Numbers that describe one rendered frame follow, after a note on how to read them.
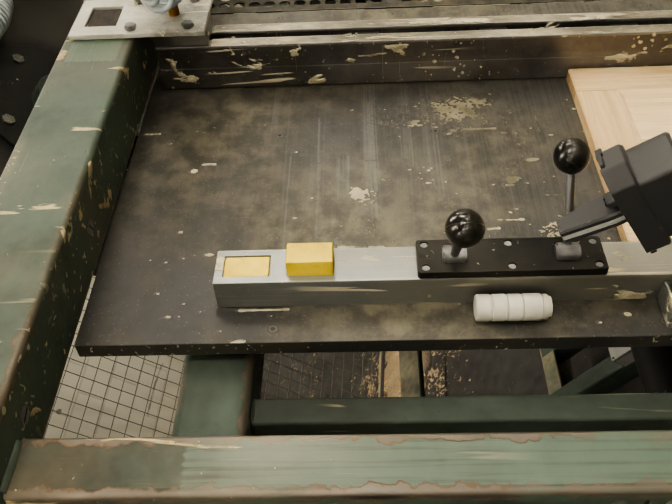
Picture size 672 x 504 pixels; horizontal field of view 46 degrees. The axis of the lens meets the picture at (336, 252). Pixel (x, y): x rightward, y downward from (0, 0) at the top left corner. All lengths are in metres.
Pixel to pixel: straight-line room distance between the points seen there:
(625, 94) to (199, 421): 0.73
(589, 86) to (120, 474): 0.81
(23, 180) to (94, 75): 0.21
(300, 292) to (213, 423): 0.16
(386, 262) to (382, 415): 0.16
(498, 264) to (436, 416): 0.17
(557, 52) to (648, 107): 0.15
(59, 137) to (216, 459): 0.46
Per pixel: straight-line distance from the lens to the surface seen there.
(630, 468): 0.73
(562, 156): 0.84
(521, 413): 0.86
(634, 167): 0.75
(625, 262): 0.89
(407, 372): 2.12
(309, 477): 0.70
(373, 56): 1.16
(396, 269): 0.85
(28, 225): 0.89
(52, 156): 0.98
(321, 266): 0.84
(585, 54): 1.21
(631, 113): 1.15
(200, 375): 0.88
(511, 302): 0.84
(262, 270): 0.86
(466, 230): 0.73
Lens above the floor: 1.90
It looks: 24 degrees down
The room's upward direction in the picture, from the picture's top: 64 degrees counter-clockwise
